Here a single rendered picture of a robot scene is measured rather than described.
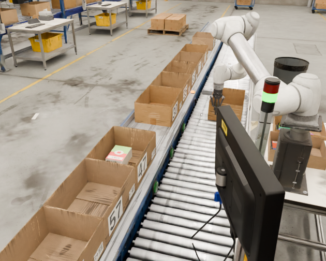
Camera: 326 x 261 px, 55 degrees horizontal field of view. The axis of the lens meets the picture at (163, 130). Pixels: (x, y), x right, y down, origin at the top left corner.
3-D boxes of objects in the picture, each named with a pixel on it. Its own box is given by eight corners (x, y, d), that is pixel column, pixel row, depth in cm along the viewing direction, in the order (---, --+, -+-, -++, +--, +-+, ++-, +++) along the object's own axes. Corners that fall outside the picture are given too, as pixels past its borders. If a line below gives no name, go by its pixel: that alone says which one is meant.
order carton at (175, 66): (190, 90, 304) (191, 73, 296) (161, 87, 311) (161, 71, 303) (197, 77, 337) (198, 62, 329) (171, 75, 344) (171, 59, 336)
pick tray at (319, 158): (325, 170, 213) (329, 158, 209) (267, 161, 223) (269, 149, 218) (320, 149, 237) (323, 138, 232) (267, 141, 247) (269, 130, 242)
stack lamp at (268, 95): (277, 103, 104) (280, 86, 101) (261, 101, 105) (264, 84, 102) (276, 97, 108) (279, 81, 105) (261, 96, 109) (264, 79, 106)
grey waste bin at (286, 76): (269, 104, 494) (277, 64, 463) (265, 92, 537) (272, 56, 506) (302, 107, 486) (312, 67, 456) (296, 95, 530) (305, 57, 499)
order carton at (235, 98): (240, 124, 272) (243, 106, 264) (207, 119, 279) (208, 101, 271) (243, 106, 305) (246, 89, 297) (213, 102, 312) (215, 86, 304)
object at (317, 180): (358, 218, 179) (360, 214, 177) (253, 196, 194) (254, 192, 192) (333, 135, 262) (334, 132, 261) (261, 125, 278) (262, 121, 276)
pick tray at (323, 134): (324, 148, 238) (328, 137, 234) (272, 140, 248) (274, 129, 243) (320, 131, 262) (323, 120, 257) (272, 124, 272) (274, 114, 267)
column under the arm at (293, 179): (305, 172, 212) (316, 129, 196) (308, 196, 190) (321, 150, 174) (265, 164, 219) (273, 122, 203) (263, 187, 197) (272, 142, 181)
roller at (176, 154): (244, 161, 221) (243, 164, 225) (172, 150, 233) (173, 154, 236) (243, 167, 218) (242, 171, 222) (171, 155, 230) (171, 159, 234)
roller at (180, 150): (243, 163, 229) (243, 165, 225) (174, 153, 241) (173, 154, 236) (244, 157, 229) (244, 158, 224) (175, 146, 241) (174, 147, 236)
